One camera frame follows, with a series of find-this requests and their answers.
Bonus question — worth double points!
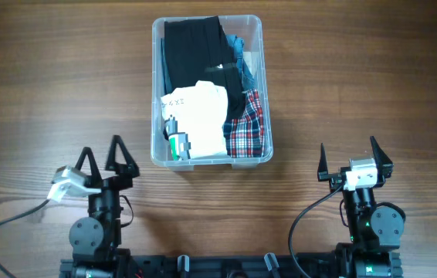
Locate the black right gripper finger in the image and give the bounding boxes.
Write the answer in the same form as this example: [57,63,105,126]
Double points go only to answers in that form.
[370,136,394,178]
[317,143,341,181]

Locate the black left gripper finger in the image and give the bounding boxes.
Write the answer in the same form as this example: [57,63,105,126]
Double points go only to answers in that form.
[73,146,103,188]
[104,134,141,179]

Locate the white pixel print t-shirt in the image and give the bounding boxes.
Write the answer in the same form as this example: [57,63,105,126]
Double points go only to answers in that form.
[161,81,228,161]

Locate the red navy plaid shirt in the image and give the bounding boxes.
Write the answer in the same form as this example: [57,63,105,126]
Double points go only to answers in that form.
[223,89,265,158]

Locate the black garment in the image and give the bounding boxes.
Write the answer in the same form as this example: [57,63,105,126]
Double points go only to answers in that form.
[163,16,246,120]

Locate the blue denim jeans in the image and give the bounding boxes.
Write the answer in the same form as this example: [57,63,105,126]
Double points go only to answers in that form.
[161,34,255,94]

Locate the cream white cloth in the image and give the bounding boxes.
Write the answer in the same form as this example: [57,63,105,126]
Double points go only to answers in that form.
[243,51,259,78]

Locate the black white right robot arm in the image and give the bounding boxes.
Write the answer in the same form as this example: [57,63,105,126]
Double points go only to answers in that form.
[317,137,406,278]

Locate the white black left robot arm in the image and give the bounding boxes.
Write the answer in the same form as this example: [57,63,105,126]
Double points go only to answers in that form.
[59,135,140,278]

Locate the clear plastic storage bin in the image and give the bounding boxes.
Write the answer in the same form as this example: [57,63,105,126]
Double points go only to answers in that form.
[151,15,274,171]

